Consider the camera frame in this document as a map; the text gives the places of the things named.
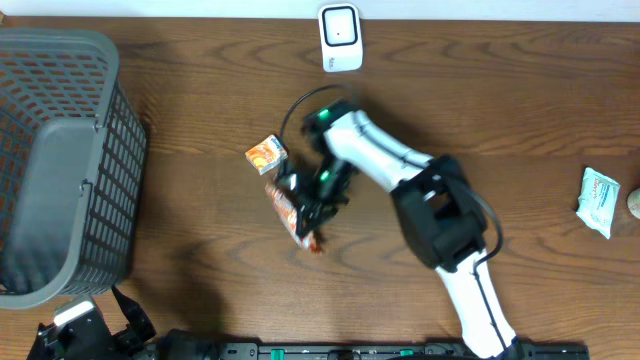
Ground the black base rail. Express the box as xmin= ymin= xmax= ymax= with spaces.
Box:
xmin=138 ymin=329 xmax=591 ymax=360

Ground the black cable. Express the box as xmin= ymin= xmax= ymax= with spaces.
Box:
xmin=278 ymin=83 xmax=504 ymax=351

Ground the red Top chocolate bar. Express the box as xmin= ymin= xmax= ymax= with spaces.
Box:
xmin=265 ymin=183 xmax=322 ymax=254

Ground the green lid jar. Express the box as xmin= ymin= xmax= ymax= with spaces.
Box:
xmin=626 ymin=188 xmax=640 ymax=219

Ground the grey plastic basket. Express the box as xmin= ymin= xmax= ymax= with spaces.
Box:
xmin=1 ymin=28 xmax=147 ymax=310

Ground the orange Kleenex tissue pack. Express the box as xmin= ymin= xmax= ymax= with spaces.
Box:
xmin=245 ymin=134 xmax=288 ymax=175

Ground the white barcode scanner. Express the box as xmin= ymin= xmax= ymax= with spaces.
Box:
xmin=318 ymin=3 xmax=364 ymax=73

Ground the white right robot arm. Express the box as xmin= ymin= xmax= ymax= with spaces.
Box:
xmin=275 ymin=99 xmax=517 ymax=359

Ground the mint tissue wipes pack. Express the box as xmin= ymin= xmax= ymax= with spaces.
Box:
xmin=576 ymin=167 xmax=620 ymax=239

